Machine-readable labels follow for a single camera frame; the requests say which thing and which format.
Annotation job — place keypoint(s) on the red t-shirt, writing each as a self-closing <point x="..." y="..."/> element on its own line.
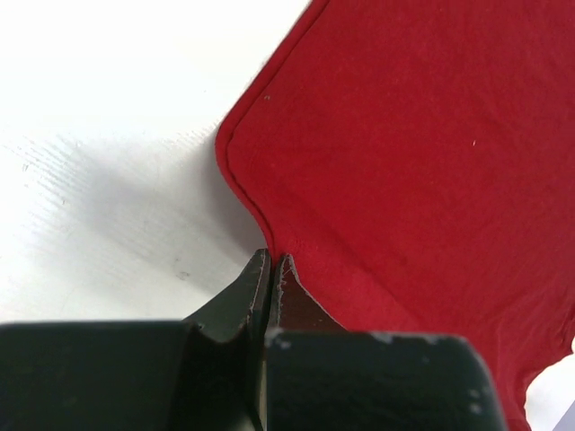
<point x="416" y="158"/>

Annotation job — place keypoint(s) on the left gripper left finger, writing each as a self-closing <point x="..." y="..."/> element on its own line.
<point x="202" y="372"/>

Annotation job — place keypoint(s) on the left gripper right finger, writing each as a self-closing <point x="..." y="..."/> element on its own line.
<point x="319" y="376"/>

